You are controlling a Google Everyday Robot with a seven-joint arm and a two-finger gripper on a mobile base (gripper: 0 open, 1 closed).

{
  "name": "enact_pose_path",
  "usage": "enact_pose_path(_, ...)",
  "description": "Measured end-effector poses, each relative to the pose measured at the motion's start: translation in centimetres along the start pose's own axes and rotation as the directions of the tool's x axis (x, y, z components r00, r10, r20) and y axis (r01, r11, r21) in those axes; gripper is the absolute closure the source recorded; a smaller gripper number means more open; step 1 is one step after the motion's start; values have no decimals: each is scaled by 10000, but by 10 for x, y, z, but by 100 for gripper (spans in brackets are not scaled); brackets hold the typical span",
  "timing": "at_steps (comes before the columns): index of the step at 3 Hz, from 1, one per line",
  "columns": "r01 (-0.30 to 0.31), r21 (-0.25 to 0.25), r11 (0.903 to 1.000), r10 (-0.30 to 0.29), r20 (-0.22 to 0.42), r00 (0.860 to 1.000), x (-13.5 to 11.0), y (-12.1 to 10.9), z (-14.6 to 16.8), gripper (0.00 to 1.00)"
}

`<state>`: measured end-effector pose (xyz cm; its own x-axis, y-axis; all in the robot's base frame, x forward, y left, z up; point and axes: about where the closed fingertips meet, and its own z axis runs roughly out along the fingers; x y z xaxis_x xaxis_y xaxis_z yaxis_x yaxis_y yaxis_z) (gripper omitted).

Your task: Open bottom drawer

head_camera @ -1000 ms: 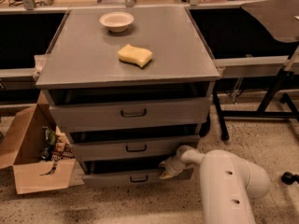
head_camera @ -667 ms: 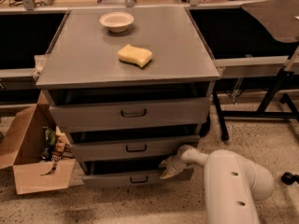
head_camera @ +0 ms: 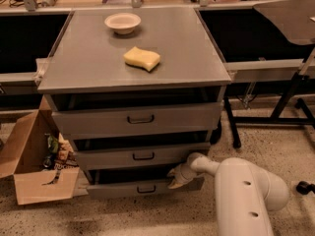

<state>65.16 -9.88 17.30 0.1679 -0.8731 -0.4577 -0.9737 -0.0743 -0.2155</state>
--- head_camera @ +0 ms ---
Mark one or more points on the snack packets in box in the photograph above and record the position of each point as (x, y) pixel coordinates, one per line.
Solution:
(60, 156)

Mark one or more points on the open cardboard box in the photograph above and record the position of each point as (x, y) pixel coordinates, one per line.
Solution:
(22, 155)

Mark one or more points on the grey middle drawer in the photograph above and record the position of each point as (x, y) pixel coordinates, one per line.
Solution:
(137, 156)

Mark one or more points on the white bowl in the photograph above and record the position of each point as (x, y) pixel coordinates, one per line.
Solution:
(122, 23)

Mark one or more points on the grey bottom drawer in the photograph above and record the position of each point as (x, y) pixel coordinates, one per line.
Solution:
(133, 182)

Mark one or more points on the grey drawer cabinet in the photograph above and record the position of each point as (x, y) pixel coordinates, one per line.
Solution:
(88, 72)

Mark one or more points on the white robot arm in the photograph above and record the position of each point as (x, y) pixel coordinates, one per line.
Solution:
(245, 193)

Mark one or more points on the yellow sponge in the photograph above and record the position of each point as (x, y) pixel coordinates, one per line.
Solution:
(141, 58)

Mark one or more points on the grey drawer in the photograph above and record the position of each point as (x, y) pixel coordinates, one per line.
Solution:
(137, 121)
(137, 156)
(133, 182)

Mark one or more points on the black table leg frame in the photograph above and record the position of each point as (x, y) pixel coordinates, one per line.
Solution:
(275, 118)

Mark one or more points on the grey top drawer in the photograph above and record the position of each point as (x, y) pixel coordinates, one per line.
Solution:
(137, 121)

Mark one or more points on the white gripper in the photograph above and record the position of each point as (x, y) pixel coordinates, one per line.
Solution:
(184, 174)

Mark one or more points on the grey side table top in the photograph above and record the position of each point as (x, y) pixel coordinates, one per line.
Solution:
(294, 19)

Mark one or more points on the black object on floor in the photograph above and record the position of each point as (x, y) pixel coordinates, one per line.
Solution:
(305, 188)

